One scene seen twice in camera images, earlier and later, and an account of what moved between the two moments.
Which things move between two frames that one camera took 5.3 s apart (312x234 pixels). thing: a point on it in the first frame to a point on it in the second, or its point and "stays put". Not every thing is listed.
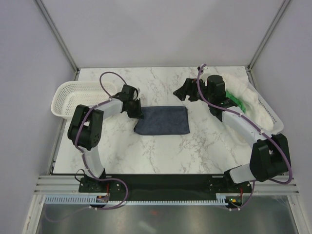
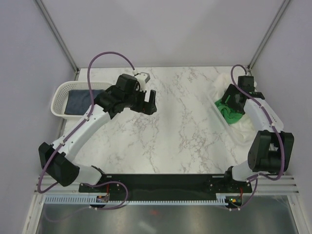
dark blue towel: (163, 120) to (79, 101)
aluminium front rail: (68, 185) stays put
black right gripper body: (192, 85) to (232, 90)
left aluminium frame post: (54, 29) stays put
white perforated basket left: (66, 96) stays put
